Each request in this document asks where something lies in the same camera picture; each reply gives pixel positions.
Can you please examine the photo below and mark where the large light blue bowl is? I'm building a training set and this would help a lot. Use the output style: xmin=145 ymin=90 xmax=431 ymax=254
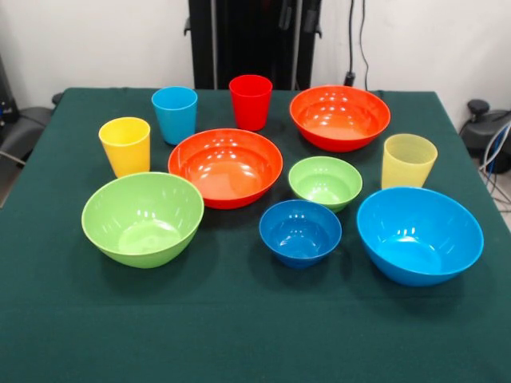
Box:
xmin=356 ymin=186 xmax=485 ymax=287

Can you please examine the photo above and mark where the orange bowl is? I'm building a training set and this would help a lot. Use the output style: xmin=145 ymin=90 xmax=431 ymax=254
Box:
xmin=289 ymin=85 xmax=392 ymax=153
xmin=167 ymin=128 xmax=284 ymax=210

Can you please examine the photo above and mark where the red cup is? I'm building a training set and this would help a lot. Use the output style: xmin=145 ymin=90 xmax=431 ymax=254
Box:
xmin=228 ymin=74 xmax=274 ymax=132

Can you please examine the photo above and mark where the light blue cup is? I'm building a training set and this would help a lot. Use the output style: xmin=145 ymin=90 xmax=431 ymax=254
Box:
xmin=151 ymin=85 xmax=199 ymax=146

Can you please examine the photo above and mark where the small green bowl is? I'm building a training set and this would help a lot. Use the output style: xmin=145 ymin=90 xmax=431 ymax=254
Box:
xmin=287 ymin=156 xmax=363 ymax=214

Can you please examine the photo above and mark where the translucent yellow cup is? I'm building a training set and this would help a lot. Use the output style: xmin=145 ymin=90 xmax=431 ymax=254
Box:
xmin=381 ymin=133 xmax=439 ymax=191

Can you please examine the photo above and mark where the black chair base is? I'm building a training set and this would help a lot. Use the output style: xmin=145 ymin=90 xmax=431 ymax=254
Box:
xmin=458 ymin=98 xmax=511 ymax=175

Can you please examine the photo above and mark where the small dark blue bowl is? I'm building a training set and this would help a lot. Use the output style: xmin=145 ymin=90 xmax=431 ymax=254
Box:
xmin=259 ymin=199 xmax=343 ymax=270

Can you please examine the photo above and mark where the opaque yellow cup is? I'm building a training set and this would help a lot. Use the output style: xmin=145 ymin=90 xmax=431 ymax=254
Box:
xmin=98 ymin=116 xmax=152 ymax=179

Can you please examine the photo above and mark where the large green bowl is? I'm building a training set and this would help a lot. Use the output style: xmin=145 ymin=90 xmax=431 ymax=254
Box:
xmin=81 ymin=172 xmax=205 ymax=269

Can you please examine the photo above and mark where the black chair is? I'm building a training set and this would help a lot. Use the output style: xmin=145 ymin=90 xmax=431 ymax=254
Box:
xmin=0 ymin=92 xmax=65 ymax=167

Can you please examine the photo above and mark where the dark green tablecloth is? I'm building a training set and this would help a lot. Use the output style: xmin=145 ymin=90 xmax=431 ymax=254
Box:
xmin=0 ymin=86 xmax=511 ymax=383

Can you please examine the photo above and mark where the black wall cable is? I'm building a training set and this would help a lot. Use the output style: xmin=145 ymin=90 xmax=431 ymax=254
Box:
xmin=344 ymin=0 xmax=370 ymax=91

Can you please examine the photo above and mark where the floor cable bundle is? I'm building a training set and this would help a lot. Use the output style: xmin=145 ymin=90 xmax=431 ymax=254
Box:
xmin=478 ymin=119 xmax=511 ymax=211

